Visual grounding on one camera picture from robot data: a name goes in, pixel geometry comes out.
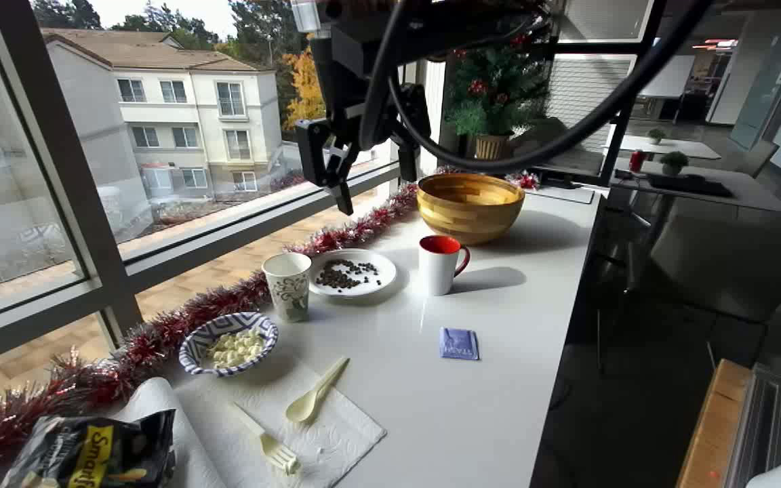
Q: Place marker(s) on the small red cup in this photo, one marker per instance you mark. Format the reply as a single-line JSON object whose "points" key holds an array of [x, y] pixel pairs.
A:
{"points": [[636, 161]]}

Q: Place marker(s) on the patterned paper cup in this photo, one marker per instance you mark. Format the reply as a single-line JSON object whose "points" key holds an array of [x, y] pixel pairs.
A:
{"points": [[289, 284]]}

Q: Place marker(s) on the red tinsel garland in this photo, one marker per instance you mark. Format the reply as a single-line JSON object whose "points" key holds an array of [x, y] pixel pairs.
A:
{"points": [[175, 328]]}

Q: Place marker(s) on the blue sachet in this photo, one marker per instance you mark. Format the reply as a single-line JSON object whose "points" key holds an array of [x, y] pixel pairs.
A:
{"points": [[458, 343]]}

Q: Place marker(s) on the black and yellow chip bag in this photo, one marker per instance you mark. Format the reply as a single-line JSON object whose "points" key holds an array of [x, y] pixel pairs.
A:
{"points": [[94, 451]]}

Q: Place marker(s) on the wooden bowl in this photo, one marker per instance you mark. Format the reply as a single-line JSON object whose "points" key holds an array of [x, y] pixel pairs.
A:
{"points": [[469, 207]]}

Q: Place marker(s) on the white mug with red inside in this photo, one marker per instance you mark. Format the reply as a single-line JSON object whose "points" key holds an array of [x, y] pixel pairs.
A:
{"points": [[441, 263]]}

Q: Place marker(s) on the white plate with dark food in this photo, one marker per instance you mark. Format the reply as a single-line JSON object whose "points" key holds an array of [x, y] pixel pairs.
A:
{"points": [[354, 274]]}

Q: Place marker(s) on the cream plastic fork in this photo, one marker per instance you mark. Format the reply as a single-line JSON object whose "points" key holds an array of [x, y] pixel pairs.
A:
{"points": [[270, 446]]}

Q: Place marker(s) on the small potted green plant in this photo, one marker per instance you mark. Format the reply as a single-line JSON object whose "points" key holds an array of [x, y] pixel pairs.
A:
{"points": [[674, 164]]}

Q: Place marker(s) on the tiny potted green plant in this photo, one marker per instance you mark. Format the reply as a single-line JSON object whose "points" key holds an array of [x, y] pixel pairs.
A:
{"points": [[656, 137]]}

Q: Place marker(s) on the blue patterned bowl with food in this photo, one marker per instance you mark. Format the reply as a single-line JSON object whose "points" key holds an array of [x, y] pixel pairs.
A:
{"points": [[226, 343]]}

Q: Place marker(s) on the white paper napkin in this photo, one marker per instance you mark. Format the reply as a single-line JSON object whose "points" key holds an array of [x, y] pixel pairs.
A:
{"points": [[331, 434]]}

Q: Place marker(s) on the cream plastic spoon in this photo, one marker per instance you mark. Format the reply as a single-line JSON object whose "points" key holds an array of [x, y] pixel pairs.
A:
{"points": [[316, 392]]}

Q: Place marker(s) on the black metal stand pole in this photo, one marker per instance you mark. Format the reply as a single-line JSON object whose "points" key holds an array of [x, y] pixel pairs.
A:
{"points": [[629, 84]]}

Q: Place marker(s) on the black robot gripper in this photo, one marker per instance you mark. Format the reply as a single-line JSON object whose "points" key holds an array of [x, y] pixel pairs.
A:
{"points": [[354, 63]]}

